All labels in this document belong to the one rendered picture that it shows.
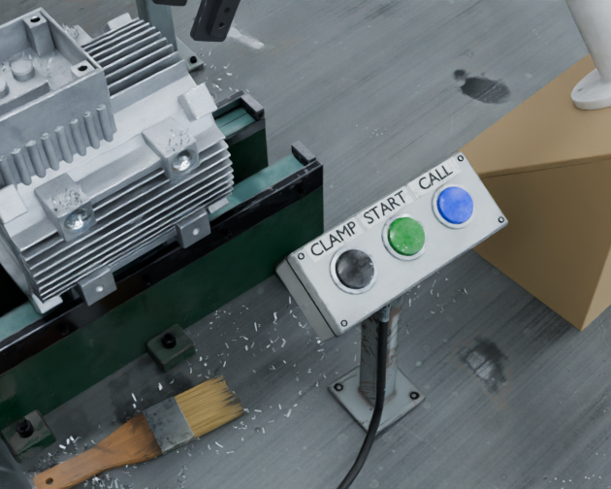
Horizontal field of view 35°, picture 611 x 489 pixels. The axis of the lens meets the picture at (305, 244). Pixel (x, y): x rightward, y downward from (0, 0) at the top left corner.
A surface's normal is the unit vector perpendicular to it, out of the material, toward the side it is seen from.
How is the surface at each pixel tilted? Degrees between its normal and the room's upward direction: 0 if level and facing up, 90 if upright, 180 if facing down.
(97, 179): 0
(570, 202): 90
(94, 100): 90
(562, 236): 90
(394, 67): 0
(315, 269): 29
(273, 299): 0
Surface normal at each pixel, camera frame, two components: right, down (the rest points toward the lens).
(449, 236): 0.27, -0.25
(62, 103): 0.62, 0.61
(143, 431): -0.03, -0.62
